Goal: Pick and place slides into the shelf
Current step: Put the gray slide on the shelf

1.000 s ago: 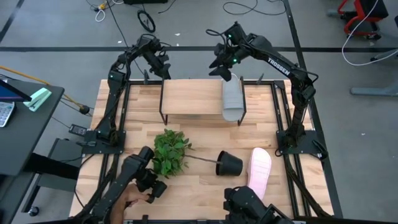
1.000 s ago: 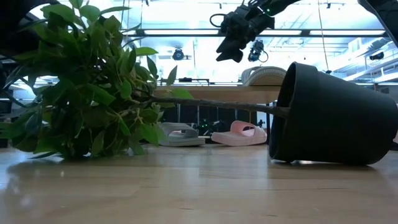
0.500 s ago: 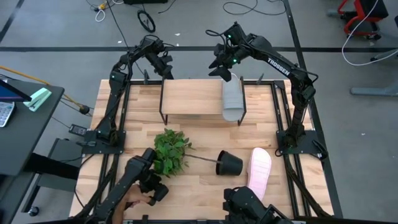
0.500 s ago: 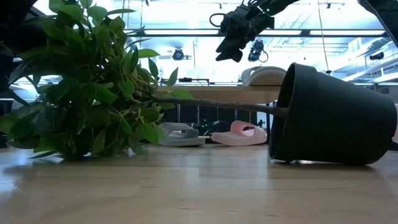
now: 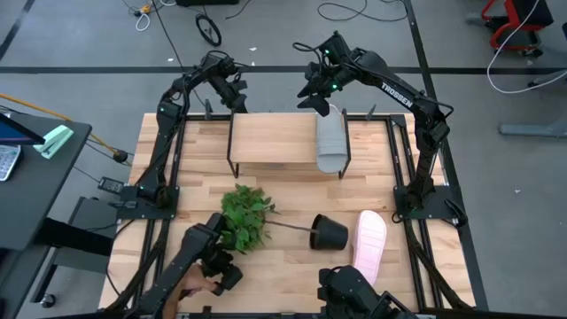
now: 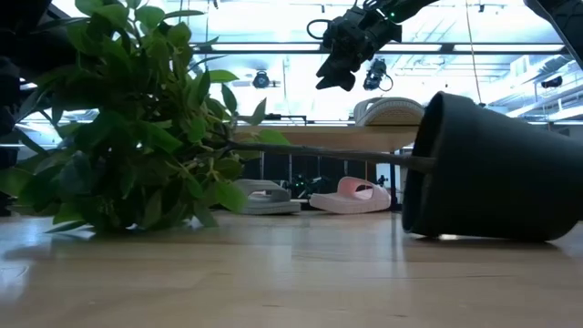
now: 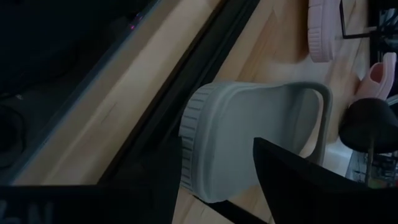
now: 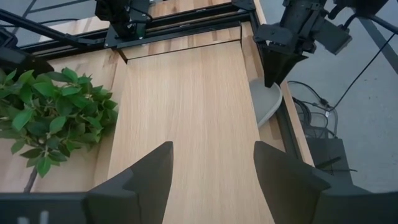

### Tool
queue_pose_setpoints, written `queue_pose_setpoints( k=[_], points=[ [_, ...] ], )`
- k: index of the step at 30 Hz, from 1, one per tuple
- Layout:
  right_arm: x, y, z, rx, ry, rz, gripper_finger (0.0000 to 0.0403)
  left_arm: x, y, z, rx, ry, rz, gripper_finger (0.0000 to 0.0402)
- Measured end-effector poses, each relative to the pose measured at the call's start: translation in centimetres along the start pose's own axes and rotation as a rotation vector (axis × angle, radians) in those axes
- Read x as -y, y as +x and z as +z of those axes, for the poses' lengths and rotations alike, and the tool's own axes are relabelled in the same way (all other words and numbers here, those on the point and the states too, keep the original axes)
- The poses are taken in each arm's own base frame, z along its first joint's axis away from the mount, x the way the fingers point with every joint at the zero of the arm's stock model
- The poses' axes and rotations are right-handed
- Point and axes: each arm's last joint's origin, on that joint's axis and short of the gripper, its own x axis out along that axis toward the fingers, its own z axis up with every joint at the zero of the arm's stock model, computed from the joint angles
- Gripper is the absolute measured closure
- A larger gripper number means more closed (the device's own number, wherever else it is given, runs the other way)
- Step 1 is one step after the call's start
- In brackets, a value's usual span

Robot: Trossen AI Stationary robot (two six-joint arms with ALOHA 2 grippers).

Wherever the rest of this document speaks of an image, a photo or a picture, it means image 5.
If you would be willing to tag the person's hand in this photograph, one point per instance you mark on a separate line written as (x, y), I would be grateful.
(197, 281)

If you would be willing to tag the black table clamp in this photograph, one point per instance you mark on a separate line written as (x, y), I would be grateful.
(208, 108)
(206, 309)
(371, 111)

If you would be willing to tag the grey desk foot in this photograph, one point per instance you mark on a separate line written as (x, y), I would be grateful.
(531, 129)

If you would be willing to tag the white keyboard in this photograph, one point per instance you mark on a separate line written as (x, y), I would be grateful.
(8, 161)

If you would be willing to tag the mint green stapler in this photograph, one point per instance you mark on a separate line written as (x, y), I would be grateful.
(54, 141)

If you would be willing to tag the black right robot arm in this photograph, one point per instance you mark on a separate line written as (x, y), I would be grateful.
(398, 95)

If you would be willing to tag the artificial plant in black pot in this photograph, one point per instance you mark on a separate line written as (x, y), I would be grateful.
(243, 217)

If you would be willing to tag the black floor box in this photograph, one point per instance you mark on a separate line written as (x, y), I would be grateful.
(206, 2)

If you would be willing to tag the black desk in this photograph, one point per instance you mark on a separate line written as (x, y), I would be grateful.
(35, 190)

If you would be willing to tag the dark grey equipment box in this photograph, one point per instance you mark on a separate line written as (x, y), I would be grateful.
(93, 217)

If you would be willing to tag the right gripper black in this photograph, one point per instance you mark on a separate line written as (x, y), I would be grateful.
(325, 77)

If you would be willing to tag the wooden shelf with black frame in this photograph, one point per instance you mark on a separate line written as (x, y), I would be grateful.
(274, 137)

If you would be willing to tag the black power adapter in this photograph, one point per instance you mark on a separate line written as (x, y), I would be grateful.
(110, 185)

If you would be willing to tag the grey slide sandal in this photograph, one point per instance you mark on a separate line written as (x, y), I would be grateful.
(331, 146)

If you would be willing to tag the monitor with blue screen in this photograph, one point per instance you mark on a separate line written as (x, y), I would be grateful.
(15, 133)

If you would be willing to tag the red and black chair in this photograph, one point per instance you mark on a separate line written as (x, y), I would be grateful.
(509, 26)

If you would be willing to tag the person's forearm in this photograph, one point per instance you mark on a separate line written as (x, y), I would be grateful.
(173, 305)

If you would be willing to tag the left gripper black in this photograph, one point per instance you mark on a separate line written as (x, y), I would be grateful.
(230, 86)

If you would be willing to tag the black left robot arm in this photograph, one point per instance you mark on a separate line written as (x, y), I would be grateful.
(166, 119)

